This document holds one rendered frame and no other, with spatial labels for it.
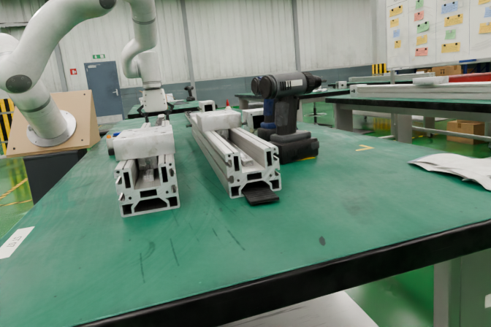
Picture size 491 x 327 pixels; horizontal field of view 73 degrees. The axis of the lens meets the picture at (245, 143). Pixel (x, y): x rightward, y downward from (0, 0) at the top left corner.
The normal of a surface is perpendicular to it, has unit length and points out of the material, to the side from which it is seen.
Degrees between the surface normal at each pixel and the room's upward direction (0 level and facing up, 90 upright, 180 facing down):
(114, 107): 90
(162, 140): 90
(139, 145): 90
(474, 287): 90
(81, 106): 47
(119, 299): 0
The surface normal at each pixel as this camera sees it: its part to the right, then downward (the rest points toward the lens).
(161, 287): -0.10, -0.98
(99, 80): 0.27, 0.15
